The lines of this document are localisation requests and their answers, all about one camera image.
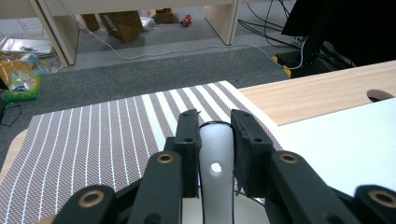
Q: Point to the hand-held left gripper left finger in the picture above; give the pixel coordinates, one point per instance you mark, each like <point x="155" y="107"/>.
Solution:
<point x="188" y="155"/>

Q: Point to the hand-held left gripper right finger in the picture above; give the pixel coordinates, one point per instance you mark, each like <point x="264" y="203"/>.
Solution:
<point x="252" y="155"/>

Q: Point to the white ceramic spoon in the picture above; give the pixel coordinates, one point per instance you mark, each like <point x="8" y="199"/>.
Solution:
<point x="216" y="186"/>

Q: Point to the black stand base striped tape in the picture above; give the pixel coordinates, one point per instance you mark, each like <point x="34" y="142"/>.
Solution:
<point x="311" y="67"/>

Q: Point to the striped woven placemat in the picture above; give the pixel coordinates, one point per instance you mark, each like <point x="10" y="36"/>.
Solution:
<point x="77" y="140"/>

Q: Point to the red can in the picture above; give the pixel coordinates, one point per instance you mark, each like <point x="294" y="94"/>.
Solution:
<point x="186" y="20"/>

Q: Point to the brown cardboard box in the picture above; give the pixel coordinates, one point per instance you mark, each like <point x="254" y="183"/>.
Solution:
<point x="124" y="25"/>

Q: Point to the black curtain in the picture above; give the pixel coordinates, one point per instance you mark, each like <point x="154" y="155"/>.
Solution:
<point x="358" y="25"/>

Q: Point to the beige wooden desk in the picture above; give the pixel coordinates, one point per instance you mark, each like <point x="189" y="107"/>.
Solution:
<point x="67" y="34"/>

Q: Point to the green snack bag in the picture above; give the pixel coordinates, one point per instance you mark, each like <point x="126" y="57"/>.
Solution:
<point x="21" y="91"/>

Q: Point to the orange snack bag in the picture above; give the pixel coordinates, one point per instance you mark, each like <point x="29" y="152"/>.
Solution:
<point x="15" y="65"/>

